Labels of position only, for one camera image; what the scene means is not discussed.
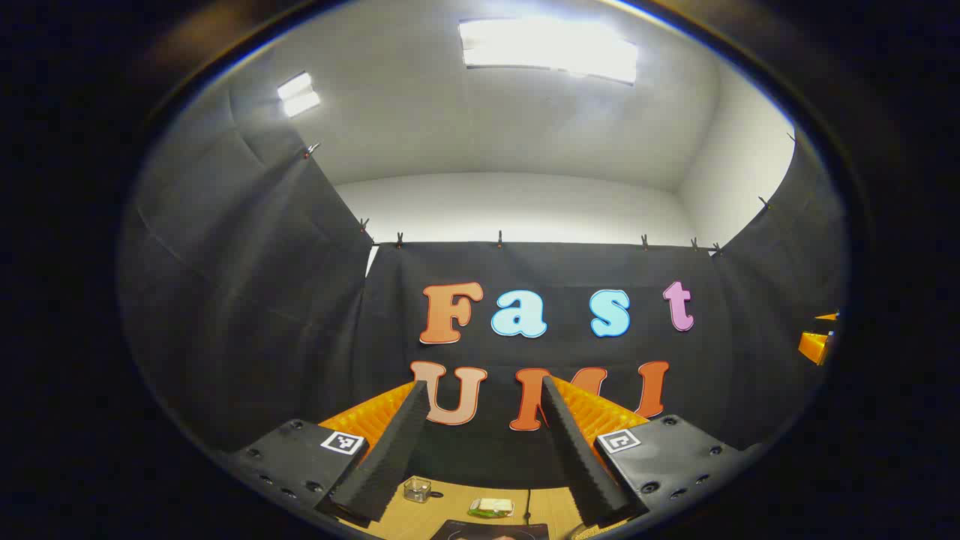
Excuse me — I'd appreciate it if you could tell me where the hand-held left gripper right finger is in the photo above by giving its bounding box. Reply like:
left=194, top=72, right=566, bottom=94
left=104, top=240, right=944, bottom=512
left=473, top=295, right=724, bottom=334
left=541, top=375, right=751, bottom=529

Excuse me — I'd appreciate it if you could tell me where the black backdrop cloth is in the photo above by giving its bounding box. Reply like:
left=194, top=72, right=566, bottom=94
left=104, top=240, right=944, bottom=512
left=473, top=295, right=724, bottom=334
left=116, top=82, right=852, bottom=492

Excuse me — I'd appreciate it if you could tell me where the small metal wire basket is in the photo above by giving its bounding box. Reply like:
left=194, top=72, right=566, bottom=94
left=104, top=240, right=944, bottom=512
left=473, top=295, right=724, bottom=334
left=403, top=476, right=445, bottom=503

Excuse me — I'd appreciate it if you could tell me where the sandwich on small plate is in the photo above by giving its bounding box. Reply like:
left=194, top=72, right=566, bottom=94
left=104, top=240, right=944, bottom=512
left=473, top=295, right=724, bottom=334
left=469, top=497, right=516, bottom=520

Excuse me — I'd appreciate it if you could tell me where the ceiling light panel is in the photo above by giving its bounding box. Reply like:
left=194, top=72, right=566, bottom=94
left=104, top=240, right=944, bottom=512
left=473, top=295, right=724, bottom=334
left=459, top=16, right=640, bottom=85
left=277, top=71, right=322, bottom=119

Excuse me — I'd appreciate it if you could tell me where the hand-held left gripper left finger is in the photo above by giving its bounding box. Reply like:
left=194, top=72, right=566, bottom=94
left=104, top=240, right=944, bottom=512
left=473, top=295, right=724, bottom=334
left=225, top=380, right=428, bottom=524

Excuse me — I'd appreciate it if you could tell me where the row of small cloth clips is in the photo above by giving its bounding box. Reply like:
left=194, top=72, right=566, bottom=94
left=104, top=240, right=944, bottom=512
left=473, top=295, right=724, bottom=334
left=304, top=133, right=797, bottom=257

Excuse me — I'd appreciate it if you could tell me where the black induction cooktop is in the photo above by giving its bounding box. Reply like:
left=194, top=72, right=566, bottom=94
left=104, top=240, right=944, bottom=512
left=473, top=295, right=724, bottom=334
left=431, top=520, right=550, bottom=540

